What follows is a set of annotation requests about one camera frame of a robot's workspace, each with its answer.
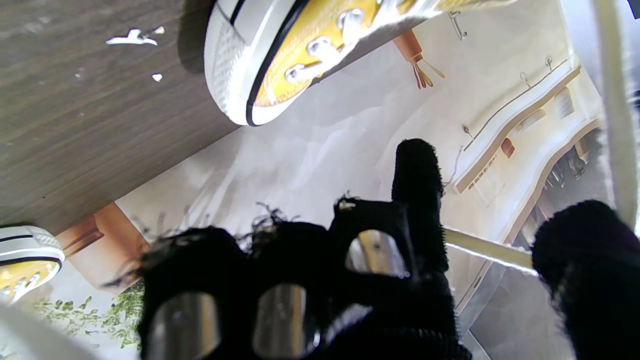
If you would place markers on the yellow canvas sneaker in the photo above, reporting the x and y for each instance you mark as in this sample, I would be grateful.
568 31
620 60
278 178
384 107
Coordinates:
25 260
280 55

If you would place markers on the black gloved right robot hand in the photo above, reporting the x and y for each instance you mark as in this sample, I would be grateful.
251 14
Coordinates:
400 280

